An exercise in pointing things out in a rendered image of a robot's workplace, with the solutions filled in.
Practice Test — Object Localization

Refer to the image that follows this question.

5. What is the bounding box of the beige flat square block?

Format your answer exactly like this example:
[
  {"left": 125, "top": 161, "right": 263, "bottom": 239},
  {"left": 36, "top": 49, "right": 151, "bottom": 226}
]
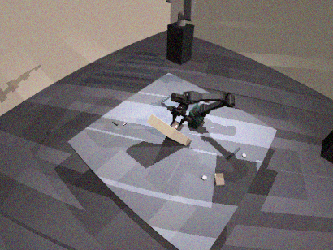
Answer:
[{"left": 214, "top": 173, "right": 225, "bottom": 186}]

